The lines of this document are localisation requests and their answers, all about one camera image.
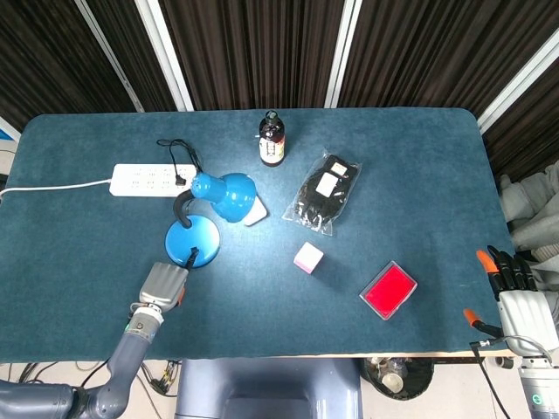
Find black cable at right wrist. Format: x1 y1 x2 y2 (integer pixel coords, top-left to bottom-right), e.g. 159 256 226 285
469 339 513 419

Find white frame post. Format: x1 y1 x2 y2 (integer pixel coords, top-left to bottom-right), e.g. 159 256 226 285
477 38 559 134
72 0 146 113
324 0 366 109
134 0 195 113

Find grey blue robot torso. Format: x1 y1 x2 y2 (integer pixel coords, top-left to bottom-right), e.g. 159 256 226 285
174 357 364 419

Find white power strip cable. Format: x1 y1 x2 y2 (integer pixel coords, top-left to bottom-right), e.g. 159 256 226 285
0 177 116 200

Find black waste bin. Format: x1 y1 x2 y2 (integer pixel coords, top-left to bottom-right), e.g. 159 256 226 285
363 356 438 402

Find blue gooseneck desk lamp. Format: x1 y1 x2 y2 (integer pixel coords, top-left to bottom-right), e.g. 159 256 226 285
164 172 258 270

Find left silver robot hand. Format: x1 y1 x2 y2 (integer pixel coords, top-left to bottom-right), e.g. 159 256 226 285
138 246 200 313

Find white paper cup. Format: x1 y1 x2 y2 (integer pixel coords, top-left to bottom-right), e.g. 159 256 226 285
381 372 404 393

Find dark brown pleated curtain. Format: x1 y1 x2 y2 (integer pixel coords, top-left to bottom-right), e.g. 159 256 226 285
0 0 559 184

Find pink and white cube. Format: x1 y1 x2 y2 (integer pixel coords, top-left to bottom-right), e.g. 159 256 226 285
293 241 326 276

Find white power strip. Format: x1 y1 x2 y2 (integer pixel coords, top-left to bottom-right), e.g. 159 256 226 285
112 162 198 198

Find white and blue board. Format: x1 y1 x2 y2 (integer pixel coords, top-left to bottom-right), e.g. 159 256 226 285
0 114 22 144

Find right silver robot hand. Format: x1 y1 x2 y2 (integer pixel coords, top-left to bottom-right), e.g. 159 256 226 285
463 244 554 358

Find dark tea bottle with label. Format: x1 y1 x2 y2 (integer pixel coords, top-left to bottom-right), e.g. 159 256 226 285
259 109 286 168

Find black gloves in plastic bag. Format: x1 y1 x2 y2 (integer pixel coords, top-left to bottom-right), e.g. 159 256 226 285
281 148 363 237

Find white rectangular power bank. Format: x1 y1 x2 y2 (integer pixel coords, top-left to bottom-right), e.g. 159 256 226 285
243 197 271 228

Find red pad in clear case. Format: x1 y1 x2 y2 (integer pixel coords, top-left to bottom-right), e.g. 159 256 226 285
358 259 418 322

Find thin black wire with connector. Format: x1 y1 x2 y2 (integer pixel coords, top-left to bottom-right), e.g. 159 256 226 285
155 138 204 187

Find blue table cloth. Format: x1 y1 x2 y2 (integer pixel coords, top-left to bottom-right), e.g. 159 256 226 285
0 107 517 361

